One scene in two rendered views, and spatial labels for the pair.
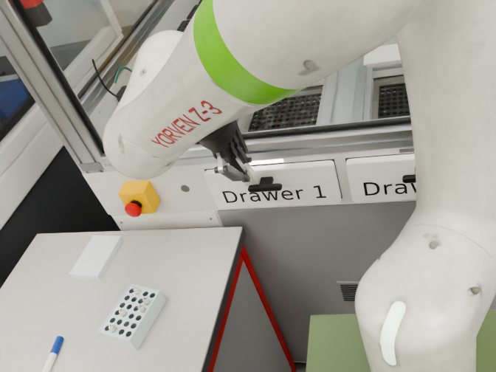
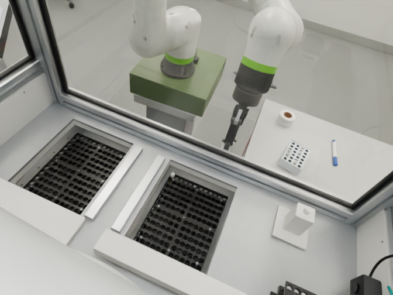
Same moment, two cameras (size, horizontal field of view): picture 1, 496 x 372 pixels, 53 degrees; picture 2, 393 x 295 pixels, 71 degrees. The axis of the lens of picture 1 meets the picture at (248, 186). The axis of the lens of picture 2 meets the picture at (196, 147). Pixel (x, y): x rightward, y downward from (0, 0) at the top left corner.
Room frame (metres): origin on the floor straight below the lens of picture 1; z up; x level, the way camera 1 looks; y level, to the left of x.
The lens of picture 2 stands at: (1.33, -0.23, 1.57)
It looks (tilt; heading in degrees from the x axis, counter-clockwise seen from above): 50 degrees down; 166
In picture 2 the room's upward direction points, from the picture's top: 14 degrees clockwise
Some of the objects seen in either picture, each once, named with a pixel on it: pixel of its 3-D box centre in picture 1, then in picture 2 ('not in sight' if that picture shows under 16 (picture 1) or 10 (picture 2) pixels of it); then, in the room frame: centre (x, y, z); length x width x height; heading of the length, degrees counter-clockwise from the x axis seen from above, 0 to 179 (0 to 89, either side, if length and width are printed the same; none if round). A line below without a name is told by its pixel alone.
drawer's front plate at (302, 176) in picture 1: (271, 186); not in sight; (0.84, -0.05, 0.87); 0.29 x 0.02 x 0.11; 64
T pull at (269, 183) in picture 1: (266, 184); not in sight; (0.81, -0.04, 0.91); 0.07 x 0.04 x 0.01; 64
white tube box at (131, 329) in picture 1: (133, 315); not in sight; (0.71, 0.32, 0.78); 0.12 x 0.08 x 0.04; 143
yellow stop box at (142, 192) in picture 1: (139, 198); not in sight; (0.96, 0.26, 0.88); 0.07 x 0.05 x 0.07; 64
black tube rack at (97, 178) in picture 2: not in sight; (80, 177); (0.88, -0.42, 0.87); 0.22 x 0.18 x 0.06; 154
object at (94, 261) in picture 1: (97, 256); not in sight; (0.94, 0.42, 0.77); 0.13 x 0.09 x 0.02; 151
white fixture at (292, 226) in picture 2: not in sight; (299, 218); (1.06, 0.13, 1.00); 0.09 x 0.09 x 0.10; 64
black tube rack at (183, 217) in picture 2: not in sight; (182, 222); (1.02, -0.14, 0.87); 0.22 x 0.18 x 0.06; 154
